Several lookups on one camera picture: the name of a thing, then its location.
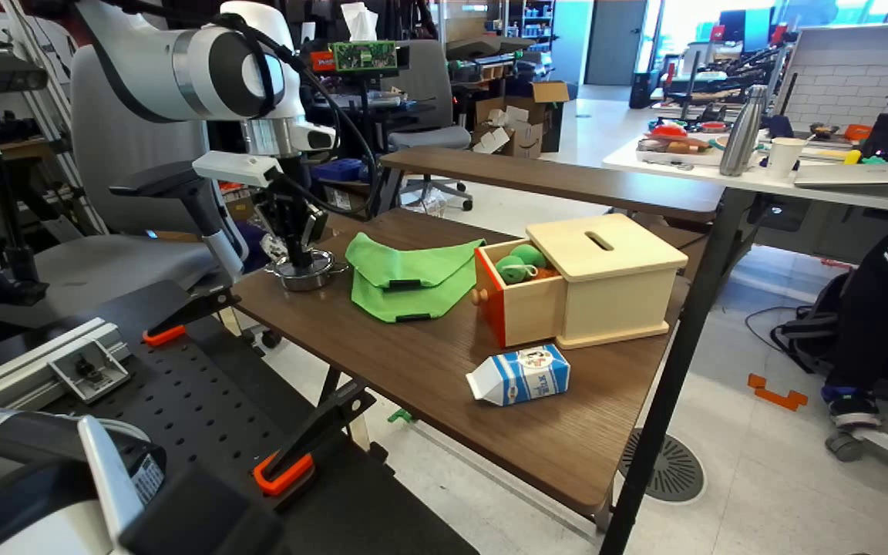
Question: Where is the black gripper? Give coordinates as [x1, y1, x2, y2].
[252, 171, 326, 262]

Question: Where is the silver pot lid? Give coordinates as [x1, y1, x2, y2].
[278, 257, 332, 286]

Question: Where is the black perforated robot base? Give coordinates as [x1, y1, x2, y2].
[72, 328, 479, 555]

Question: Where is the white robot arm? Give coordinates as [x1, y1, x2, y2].
[75, 0, 336, 278]

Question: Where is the small silver pot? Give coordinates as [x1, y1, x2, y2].
[264, 249, 344, 293]

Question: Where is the black orange clamp far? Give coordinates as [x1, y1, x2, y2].
[141, 286, 236, 348]

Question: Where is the black orange clamp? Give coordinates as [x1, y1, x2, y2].
[141, 286, 236, 348]
[249, 382, 372, 499]

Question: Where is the green cloth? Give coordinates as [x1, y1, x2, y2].
[344, 231, 479, 323]

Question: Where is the grey office chair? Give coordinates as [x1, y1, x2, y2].
[0, 46, 249, 330]

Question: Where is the green ball in drawer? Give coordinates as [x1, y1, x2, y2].
[496, 243, 544, 284]

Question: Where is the black orange clamp near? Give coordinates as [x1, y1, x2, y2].
[249, 382, 372, 499]

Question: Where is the small milk carton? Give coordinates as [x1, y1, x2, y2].
[465, 344, 571, 406]

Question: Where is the wooden box with red drawer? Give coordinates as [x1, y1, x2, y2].
[473, 214, 688, 348]

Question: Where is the dark wooden shelf board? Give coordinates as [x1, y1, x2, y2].
[378, 147, 721, 215]

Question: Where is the silver water bottle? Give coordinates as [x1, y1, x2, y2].
[718, 97, 762, 177]

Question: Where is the white desk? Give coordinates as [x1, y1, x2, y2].
[604, 139, 888, 196]

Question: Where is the white cup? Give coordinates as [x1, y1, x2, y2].
[767, 139, 803, 173]

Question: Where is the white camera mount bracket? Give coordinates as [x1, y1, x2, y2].
[190, 152, 281, 188]

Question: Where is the aluminium rail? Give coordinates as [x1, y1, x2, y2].
[0, 319, 129, 406]

